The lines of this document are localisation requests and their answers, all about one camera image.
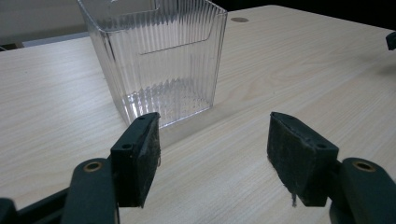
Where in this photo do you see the clear ribbed plastic container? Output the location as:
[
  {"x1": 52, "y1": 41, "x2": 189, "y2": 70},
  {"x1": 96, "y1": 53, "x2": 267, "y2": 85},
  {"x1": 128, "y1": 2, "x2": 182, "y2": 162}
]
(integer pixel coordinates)
[{"x1": 77, "y1": 0, "x2": 229, "y2": 130}]

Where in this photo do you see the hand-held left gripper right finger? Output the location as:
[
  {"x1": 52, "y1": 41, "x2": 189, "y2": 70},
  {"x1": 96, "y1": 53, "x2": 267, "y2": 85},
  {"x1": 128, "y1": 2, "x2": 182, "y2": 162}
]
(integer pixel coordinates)
[{"x1": 266, "y1": 111, "x2": 340, "y2": 207}]

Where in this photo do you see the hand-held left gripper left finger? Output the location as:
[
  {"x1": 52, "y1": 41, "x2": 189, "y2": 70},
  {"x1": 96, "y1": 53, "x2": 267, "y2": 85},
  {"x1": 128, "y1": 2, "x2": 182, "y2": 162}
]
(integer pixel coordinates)
[{"x1": 110, "y1": 112, "x2": 162, "y2": 209}]

